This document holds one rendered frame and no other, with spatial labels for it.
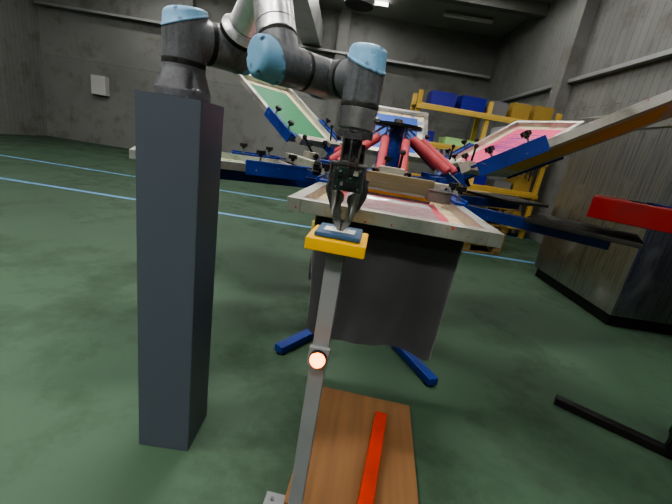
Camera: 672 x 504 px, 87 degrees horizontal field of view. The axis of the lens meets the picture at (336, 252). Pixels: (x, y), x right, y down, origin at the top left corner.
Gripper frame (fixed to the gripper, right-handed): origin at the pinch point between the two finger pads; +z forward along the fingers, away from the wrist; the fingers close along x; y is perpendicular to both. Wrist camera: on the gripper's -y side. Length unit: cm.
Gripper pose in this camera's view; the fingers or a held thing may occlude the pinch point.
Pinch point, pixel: (341, 225)
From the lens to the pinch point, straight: 79.1
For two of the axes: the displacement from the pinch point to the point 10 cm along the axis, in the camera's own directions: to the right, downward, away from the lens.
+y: -1.3, 2.7, -9.5
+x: 9.8, 1.8, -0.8
